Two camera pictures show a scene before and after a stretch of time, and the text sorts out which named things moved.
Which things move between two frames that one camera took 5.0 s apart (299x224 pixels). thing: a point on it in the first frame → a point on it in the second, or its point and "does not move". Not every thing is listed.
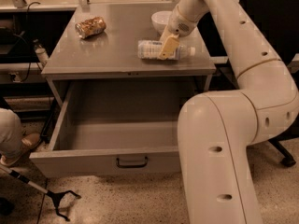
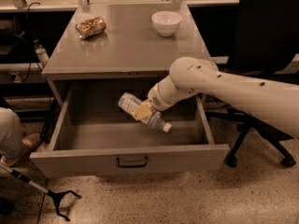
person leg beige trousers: (11, 133) does not move
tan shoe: (29, 143) does not move
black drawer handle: (132, 165) does not move
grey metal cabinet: (100, 40) does not move
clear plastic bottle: (150, 49) → (129, 104)
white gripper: (179, 26) → (156, 99)
